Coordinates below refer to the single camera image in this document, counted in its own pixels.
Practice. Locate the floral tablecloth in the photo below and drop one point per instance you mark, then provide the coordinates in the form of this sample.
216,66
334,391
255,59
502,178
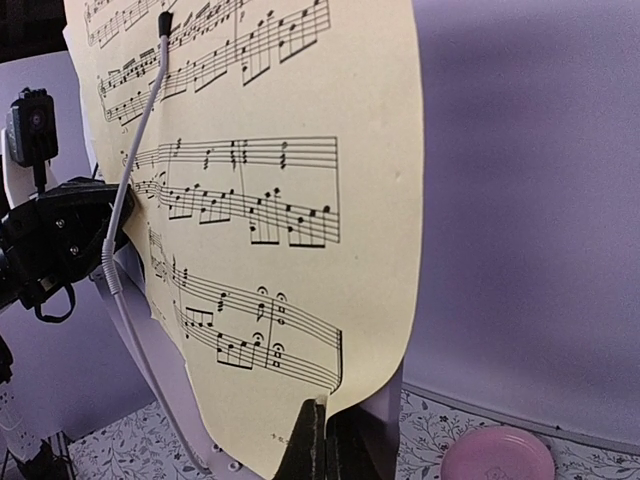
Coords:
143,445

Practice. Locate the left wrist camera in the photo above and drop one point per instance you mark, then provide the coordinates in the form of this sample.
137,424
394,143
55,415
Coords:
28,143

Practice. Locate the pink plate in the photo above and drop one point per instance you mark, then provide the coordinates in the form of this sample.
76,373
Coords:
498,453

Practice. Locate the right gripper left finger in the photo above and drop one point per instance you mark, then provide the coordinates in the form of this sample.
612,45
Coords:
304,457

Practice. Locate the yellow sheet music page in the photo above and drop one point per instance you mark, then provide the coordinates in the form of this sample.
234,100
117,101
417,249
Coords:
277,155

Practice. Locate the white perforated music stand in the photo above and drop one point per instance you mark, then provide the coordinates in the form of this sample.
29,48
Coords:
376,419

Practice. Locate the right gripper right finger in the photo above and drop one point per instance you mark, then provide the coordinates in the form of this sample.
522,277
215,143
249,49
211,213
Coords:
347,455

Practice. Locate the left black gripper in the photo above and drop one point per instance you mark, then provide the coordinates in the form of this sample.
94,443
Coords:
53,241

